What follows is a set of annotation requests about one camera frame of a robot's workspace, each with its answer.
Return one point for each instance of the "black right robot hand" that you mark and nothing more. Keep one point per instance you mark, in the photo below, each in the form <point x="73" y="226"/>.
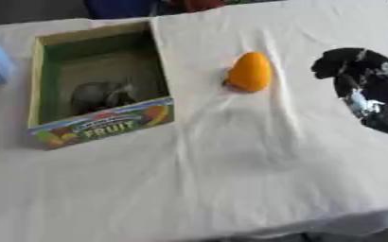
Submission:
<point x="368" y="85"/>

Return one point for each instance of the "orange toy mango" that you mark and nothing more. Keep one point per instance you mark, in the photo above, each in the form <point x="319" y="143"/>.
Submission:
<point x="251" y="73"/>

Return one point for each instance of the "grey soft toy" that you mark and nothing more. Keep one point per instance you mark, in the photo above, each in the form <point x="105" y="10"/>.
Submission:
<point x="100" y="94"/>

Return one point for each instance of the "cardboard box with green inside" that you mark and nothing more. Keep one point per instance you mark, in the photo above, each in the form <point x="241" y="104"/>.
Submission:
<point x="100" y="91"/>

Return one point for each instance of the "blue chair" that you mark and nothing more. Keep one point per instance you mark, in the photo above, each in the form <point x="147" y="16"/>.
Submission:
<point x="120" y="7"/>

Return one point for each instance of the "red object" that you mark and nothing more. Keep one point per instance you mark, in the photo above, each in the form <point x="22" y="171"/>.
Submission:
<point x="203" y="4"/>

